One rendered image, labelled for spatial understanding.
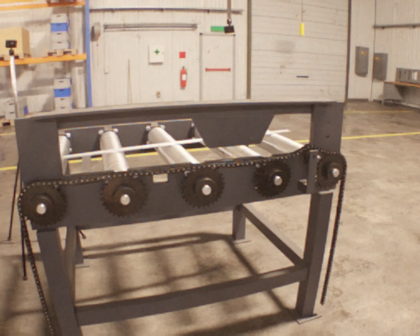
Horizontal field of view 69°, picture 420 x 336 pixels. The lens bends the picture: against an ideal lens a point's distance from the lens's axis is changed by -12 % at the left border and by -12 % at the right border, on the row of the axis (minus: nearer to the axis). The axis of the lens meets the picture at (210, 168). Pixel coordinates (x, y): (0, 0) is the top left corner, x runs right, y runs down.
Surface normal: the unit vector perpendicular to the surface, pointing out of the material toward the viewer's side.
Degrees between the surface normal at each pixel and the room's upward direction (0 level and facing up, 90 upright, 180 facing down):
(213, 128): 90
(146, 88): 90
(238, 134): 90
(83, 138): 90
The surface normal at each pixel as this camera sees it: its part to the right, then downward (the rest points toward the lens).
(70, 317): 0.33, 0.29
